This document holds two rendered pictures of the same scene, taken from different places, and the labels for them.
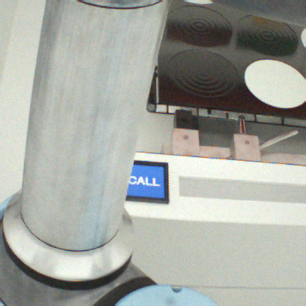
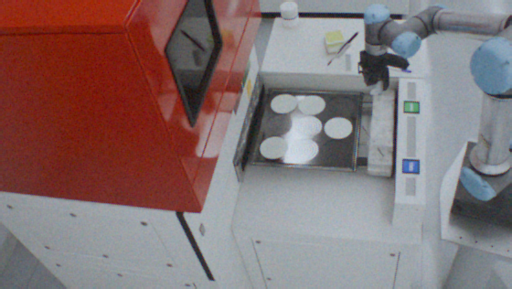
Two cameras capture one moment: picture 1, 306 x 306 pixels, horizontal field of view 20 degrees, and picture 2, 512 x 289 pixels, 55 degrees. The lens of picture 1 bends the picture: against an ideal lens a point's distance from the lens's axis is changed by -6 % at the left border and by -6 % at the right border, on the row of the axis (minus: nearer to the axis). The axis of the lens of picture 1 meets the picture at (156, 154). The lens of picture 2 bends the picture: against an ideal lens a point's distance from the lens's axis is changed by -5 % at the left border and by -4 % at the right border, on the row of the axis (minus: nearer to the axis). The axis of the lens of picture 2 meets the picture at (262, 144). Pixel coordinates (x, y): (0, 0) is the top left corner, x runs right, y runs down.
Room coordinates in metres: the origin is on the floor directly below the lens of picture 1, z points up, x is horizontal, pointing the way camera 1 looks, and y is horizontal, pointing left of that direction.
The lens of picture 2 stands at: (0.60, 1.03, 2.30)
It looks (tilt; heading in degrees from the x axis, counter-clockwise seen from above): 50 degrees down; 299
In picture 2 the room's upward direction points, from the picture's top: 12 degrees counter-clockwise
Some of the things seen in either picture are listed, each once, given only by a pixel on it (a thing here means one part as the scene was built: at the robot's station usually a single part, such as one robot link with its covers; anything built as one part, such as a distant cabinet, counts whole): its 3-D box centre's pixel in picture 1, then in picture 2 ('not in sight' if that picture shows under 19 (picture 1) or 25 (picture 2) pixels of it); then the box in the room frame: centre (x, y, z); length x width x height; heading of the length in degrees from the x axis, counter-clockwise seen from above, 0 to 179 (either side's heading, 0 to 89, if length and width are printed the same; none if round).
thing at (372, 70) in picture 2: not in sight; (374, 64); (0.84, -0.22, 1.16); 0.09 x 0.08 x 0.12; 37
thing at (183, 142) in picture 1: (184, 159); (379, 162); (0.77, -0.04, 0.89); 0.08 x 0.03 x 0.03; 9
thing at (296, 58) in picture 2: not in sight; (344, 58); (1.02, -0.53, 0.89); 0.62 x 0.35 x 0.14; 9
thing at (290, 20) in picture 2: not in sight; (289, 15); (1.27, -0.61, 1.01); 0.07 x 0.07 x 0.10
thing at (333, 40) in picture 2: not in sight; (335, 42); (1.05, -0.49, 1.00); 0.07 x 0.07 x 0.07; 28
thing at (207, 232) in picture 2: not in sight; (230, 142); (1.25, 0.10, 1.02); 0.82 x 0.03 x 0.40; 99
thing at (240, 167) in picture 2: not in sight; (251, 127); (1.26, -0.08, 0.89); 0.44 x 0.02 x 0.10; 99
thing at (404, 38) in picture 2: not in sight; (403, 37); (0.75, -0.18, 1.32); 0.11 x 0.11 x 0.08; 53
